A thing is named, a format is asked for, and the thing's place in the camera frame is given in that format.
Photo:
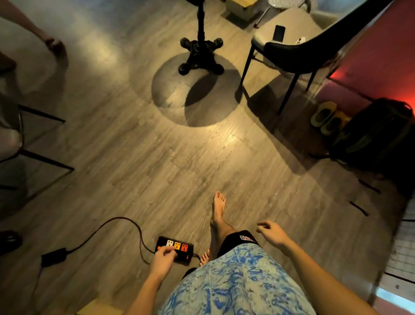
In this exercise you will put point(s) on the black metal frame chair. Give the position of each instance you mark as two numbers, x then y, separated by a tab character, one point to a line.
13	142

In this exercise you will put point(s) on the person's left fingers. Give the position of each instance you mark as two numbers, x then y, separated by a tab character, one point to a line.
168	250

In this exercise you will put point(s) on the black orange power strip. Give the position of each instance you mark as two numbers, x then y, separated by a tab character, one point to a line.
181	247

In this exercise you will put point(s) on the person's left foot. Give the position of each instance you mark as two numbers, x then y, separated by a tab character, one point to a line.
204	258

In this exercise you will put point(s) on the black shoe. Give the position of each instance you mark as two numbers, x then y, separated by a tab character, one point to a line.
9	241

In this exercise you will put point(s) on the black shorts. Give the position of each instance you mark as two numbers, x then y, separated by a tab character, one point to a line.
235	241

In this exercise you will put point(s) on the black smartphone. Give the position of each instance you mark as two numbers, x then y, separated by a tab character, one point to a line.
278	33

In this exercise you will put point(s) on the black cast iron table base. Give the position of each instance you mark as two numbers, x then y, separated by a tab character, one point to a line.
201	52

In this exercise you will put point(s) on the green yellow slipper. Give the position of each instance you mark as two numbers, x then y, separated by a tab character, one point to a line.
334	125
322	113

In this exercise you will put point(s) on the person's right leg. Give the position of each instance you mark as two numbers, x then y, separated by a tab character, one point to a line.
219	220

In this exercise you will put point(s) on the black floor strip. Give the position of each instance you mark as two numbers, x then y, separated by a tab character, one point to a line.
369	186
359	208

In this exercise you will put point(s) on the person's right hand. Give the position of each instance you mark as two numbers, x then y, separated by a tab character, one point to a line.
275	235

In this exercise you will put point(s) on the black power adapter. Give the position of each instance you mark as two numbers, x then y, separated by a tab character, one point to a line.
53	257

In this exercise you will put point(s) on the black chair with beige seat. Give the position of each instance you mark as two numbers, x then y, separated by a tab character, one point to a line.
298	52

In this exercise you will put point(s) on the black backpack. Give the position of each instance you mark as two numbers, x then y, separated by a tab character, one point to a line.
373	133

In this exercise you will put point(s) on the person's right forearm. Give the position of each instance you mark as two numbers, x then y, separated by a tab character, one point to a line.
321	279

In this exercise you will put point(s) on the person's left forearm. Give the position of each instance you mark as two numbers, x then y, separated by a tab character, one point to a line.
144	297

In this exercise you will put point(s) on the person's left hand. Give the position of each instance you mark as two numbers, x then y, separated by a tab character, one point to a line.
160	266

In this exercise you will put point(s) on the white striped seat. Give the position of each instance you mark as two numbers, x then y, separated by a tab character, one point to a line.
290	3

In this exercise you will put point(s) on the blue patterned shirt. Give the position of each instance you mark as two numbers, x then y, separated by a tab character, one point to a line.
240	285

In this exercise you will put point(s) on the person's right thumb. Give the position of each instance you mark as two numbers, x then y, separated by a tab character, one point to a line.
260	230

